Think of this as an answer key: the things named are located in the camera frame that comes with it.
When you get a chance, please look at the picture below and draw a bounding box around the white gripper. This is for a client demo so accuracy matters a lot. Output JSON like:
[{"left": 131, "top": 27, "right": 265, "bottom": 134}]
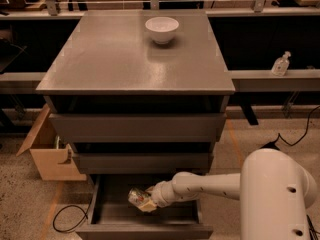
[{"left": 138, "top": 181, "right": 176, "bottom": 212}]

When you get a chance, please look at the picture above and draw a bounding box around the crushed 7up soda can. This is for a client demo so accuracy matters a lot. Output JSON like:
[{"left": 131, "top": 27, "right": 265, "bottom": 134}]
[{"left": 128, "top": 188, "right": 150, "bottom": 208}]

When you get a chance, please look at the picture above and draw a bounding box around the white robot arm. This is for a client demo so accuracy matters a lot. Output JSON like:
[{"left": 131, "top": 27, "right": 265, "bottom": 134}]
[{"left": 136, "top": 148, "right": 317, "bottom": 240}]

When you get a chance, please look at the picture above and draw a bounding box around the open grey bottom drawer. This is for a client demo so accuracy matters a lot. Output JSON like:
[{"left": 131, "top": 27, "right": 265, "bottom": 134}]
[{"left": 76, "top": 174, "right": 213, "bottom": 240}]

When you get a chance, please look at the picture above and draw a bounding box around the grey middle drawer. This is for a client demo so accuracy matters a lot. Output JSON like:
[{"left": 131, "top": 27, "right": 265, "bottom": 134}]
[{"left": 72, "top": 153, "right": 213, "bottom": 174}]

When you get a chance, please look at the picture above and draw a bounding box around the grey drawer cabinet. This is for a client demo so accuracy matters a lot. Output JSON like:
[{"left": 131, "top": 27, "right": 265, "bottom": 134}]
[{"left": 35, "top": 9, "right": 236, "bottom": 184}]

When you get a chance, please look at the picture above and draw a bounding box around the grey top drawer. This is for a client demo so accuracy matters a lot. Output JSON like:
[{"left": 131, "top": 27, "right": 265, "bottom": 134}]
[{"left": 49, "top": 113, "right": 226, "bottom": 143}]

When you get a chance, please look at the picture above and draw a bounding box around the open cardboard box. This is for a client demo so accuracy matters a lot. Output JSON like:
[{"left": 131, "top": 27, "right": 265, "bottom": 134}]
[{"left": 17, "top": 105, "right": 87, "bottom": 181}]

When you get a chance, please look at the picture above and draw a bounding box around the black power adapter brick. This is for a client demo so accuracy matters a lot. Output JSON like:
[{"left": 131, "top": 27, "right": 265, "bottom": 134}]
[{"left": 261, "top": 142, "right": 280, "bottom": 150}]

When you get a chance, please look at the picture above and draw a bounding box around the white ceramic bowl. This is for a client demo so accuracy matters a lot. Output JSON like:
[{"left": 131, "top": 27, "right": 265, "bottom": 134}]
[{"left": 145, "top": 17, "right": 179, "bottom": 44}]

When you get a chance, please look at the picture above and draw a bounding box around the clear sanitizer pump bottle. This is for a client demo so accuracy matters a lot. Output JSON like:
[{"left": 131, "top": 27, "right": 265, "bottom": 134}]
[{"left": 271, "top": 51, "right": 291, "bottom": 76}]

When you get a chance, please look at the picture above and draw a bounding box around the black cable on left floor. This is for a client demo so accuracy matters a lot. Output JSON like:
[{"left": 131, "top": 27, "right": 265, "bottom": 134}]
[{"left": 52, "top": 202, "right": 93, "bottom": 234}]

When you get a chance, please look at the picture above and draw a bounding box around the black cable on floor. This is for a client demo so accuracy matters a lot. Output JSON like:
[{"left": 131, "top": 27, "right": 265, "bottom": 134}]
[
  {"left": 52, "top": 202, "right": 93, "bottom": 234},
  {"left": 276, "top": 105, "right": 320, "bottom": 240}
]

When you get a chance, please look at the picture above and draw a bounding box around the grey shelf rail behind cabinet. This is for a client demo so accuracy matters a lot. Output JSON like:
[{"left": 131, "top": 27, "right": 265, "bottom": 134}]
[{"left": 0, "top": 69, "right": 320, "bottom": 94}]

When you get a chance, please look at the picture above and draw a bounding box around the black cable on right floor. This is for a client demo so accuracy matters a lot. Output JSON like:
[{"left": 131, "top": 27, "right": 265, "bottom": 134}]
[{"left": 276, "top": 105, "right": 320, "bottom": 240}]

